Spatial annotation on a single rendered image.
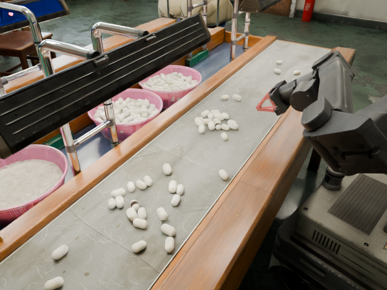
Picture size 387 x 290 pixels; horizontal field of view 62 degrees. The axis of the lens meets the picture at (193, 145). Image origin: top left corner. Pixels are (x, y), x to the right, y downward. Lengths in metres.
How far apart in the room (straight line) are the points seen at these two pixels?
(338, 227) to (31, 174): 0.98
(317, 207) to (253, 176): 0.44
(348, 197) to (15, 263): 1.08
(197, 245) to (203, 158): 0.33
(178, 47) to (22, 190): 0.55
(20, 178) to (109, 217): 0.31
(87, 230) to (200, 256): 0.27
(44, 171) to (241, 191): 0.56
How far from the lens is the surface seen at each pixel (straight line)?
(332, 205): 1.28
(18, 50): 2.97
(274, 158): 0.94
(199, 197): 0.83
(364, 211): 1.31
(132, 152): 0.97
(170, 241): 0.72
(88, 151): 1.14
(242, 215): 0.77
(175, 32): 0.82
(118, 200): 0.82
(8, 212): 0.90
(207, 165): 0.93
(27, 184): 0.98
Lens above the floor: 1.33
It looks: 36 degrees down
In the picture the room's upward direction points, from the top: straight up
